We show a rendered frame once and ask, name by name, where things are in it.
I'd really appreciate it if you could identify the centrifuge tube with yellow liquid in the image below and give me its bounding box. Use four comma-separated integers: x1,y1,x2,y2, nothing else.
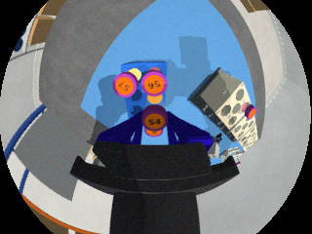
112,68,141,98

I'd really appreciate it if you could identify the blue flat mat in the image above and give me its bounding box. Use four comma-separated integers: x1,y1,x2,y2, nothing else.
81,0,255,165

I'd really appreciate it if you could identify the pink tube with purple cap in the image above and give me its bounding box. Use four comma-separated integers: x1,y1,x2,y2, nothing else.
241,102,256,120

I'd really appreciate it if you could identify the cream block with round holes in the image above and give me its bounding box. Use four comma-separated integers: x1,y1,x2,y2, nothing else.
243,134,257,150
200,71,251,129
238,123,257,147
230,114,255,140

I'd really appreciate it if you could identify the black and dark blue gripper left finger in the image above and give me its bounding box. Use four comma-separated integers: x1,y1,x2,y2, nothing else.
96,111,142,144

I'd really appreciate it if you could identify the blue tube rack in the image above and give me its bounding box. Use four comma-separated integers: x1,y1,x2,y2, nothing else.
121,61,167,119

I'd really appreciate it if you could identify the white tube rack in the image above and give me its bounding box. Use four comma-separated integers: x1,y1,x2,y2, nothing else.
220,147,242,162

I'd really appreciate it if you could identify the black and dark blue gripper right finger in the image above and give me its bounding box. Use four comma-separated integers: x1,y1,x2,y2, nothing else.
167,111,214,152

